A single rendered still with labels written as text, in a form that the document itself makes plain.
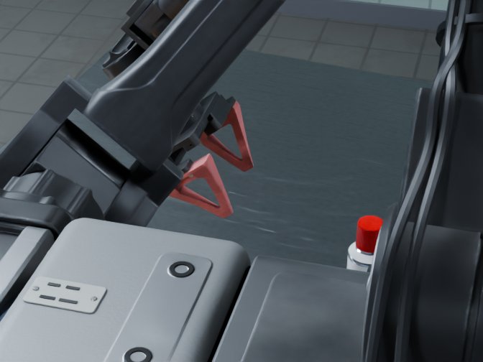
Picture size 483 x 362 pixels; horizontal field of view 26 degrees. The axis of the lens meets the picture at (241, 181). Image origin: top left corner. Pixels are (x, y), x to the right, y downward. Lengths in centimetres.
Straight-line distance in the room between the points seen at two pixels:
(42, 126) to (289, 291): 26
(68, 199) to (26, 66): 340
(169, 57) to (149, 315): 26
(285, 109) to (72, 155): 136
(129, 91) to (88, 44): 347
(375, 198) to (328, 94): 36
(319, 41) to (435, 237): 375
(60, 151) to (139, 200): 6
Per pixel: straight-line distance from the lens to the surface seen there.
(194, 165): 109
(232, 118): 118
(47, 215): 56
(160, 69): 68
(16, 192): 61
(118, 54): 111
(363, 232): 126
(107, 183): 66
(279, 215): 171
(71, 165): 66
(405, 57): 405
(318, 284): 48
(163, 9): 104
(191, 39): 68
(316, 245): 165
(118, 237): 51
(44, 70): 398
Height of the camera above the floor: 183
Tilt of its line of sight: 34 degrees down
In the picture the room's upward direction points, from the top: straight up
